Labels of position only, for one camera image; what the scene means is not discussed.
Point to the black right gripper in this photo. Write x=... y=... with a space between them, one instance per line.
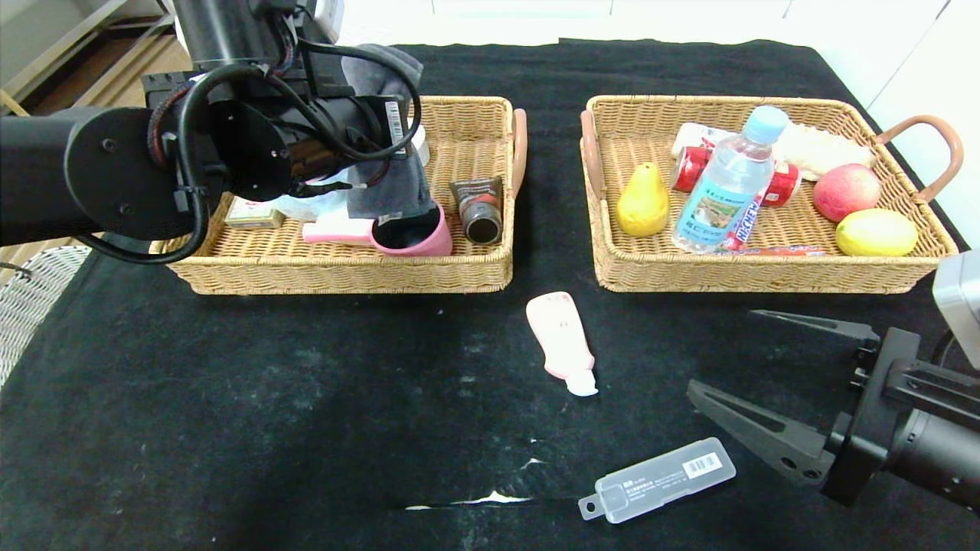
x=869 y=409

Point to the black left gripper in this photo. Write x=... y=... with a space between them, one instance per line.
x=396 y=126

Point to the grey towel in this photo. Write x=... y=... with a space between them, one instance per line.
x=390 y=191

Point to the light blue bath loofah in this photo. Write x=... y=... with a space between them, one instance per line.
x=306 y=205

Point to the clear water bottle blue cap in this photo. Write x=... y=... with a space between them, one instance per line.
x=723 y=191

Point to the yellow pear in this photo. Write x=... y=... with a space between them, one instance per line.
x=643 y=207

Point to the pink lotion bottle white cap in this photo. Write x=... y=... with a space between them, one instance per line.
x=559 y=337

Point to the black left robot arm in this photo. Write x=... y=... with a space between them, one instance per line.
x=46 y=168

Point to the wicker basket with household items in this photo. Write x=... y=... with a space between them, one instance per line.
x=467 y=130

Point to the wicker basket with food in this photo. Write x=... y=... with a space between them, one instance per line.
x=651 y=260

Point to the white round lid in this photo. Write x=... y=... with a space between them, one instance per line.
x=420 y=145

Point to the pink mug dark inside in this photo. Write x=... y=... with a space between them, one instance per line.
x=432 y=241

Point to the black cosmetic tube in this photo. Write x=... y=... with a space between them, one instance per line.
x=479 y=220

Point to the thin orange sausage stick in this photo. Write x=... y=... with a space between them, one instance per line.
x=781 y=250

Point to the yellow lemon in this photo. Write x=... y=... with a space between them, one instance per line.
x=875 y=233

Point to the red sausage stick pack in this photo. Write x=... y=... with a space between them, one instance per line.
x=752 y=218

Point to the green gold card box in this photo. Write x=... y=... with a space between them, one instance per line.
x=253 y=214

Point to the clear plastic case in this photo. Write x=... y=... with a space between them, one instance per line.
x=658 y=478

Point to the red apple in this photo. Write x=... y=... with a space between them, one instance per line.
x=846 y=191

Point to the beige bread loaf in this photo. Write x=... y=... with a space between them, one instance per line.
x=827 y=149

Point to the red cola can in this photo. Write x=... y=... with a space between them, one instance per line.
x=689 y=168

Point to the white cabinet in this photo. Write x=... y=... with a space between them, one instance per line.
x=612 y=19

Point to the white snack packet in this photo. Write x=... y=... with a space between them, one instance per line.
x=693 y=136

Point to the grey low shelf unit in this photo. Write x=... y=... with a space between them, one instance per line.
x=46 y=30

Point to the yellow wooden rack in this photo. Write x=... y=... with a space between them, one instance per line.
x=11 y=103

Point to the white wicker chair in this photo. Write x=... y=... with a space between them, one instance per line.
x=38 y=298

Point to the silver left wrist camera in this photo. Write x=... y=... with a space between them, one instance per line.
x=329 y=15

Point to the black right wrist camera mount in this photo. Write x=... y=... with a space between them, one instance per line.
x=942 y=386

